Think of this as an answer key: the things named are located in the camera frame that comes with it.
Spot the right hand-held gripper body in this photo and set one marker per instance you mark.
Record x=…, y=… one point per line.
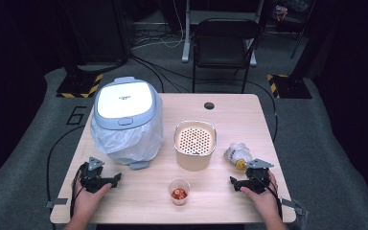
x=257, y=179

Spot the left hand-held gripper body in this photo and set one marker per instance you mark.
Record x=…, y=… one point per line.
x=92, y=180

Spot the white plastic trash bag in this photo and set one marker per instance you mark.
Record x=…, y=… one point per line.
x=131, y=143

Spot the beige container with perforated strainer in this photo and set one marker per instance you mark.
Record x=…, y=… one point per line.
x=194, y=161

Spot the clear plastic cup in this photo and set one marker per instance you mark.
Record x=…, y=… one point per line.
x=179, y=183

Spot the red food scraps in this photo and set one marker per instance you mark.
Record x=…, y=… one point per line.
x=179, y=194

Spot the white and grey-blue trash can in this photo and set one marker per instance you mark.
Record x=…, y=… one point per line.
x=124, y=102

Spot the person's left hand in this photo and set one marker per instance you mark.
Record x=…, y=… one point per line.
x=86, y=201

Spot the person's right hand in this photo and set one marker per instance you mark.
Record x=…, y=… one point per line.
x=266, y=202

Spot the grey tape strip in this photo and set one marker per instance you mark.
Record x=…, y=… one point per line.
x=295, y=206
x=57, y=202

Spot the black stand base hazard stripes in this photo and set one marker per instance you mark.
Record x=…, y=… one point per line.
x=76, y=86
x=292, y=87

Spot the black folding chair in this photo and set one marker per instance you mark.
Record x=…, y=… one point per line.
x=223, y=51

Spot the white metal desk frame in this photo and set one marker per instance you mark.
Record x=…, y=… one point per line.
x=186, y=38

